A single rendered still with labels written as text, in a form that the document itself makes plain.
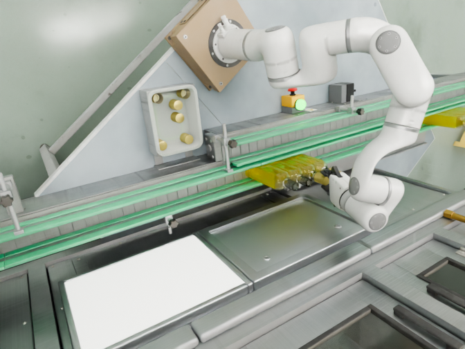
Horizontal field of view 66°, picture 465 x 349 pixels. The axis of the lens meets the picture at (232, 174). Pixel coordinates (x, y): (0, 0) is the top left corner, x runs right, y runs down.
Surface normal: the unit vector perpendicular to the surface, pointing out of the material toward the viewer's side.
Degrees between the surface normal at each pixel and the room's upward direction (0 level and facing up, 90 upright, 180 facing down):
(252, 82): 0
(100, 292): 90
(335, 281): 90
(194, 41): 5
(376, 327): 90
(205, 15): 5
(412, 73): 51
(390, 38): 56
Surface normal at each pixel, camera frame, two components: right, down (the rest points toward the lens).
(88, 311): -0.09, -0.93
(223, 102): 0.51, 0.25
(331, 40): -0.41, 0.44
